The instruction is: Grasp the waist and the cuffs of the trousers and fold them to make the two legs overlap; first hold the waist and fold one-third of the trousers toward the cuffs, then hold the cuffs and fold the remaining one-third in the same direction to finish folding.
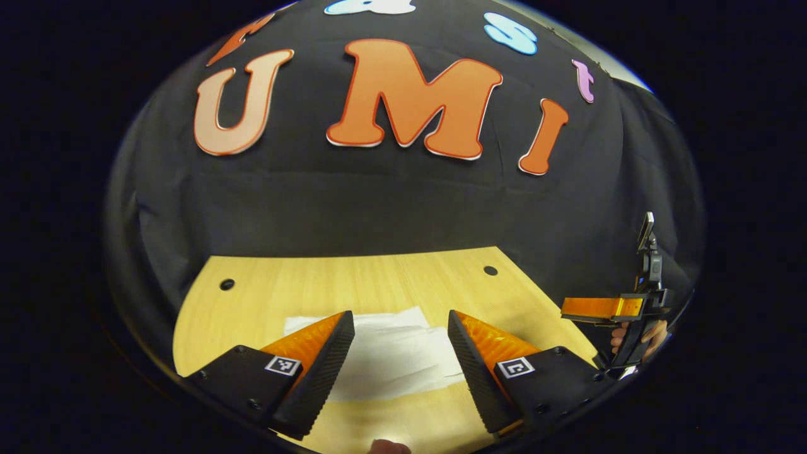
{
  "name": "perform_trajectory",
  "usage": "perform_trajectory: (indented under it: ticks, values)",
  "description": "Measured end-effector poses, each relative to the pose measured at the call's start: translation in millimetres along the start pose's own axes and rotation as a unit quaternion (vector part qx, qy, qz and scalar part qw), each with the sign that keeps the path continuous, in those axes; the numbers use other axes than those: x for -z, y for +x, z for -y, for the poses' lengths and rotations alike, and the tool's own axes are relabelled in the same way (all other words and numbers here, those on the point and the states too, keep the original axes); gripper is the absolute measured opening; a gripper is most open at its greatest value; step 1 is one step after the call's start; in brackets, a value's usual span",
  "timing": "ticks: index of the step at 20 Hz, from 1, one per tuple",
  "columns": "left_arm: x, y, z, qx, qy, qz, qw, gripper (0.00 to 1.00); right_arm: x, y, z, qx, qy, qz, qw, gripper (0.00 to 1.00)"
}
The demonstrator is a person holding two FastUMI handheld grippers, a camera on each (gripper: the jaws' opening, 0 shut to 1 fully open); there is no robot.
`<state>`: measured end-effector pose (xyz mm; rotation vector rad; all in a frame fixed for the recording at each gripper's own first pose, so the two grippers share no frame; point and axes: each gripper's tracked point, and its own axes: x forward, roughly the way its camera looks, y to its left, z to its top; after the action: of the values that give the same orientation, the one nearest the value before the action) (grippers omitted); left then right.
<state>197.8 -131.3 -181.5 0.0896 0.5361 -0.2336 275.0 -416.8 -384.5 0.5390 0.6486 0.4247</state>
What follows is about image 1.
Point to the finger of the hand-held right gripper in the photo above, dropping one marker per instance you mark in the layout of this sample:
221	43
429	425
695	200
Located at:
599	308

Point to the white jeans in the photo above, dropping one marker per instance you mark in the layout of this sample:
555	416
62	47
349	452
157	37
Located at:
397	353

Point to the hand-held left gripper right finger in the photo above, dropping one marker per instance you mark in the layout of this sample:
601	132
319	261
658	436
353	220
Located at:
476	372

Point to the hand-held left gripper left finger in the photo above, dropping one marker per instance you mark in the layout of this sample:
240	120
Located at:
321	372

